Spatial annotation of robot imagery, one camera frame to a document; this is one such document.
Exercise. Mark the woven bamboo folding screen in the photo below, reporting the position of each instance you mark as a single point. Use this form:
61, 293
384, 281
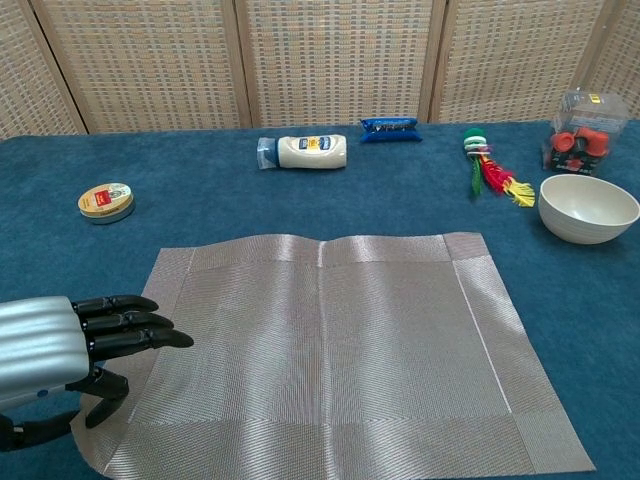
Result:
340, 60

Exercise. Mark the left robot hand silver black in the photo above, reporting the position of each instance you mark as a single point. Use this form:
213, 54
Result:
40, 345

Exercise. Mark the colourful feather shuttlecock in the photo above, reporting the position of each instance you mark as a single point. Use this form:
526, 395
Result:
492, 175

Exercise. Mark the clear box with red toys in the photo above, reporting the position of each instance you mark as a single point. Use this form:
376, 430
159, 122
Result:
582, 140

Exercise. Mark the blue snack packet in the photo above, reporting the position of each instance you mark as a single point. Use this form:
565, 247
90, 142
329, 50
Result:
390, 130

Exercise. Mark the mayonnaise squeeze bottle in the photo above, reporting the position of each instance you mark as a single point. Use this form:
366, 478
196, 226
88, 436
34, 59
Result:
312, 152

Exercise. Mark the white bowl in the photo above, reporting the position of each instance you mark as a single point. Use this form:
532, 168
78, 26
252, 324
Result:
585, 212

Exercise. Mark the round yellow tin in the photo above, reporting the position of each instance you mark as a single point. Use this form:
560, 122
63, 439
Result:
106, 202

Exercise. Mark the blue felt table cover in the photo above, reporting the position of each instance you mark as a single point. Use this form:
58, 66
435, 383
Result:
300, 205

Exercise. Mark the beige woven placemat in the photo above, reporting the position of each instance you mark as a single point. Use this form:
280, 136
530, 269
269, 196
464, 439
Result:
330, 365

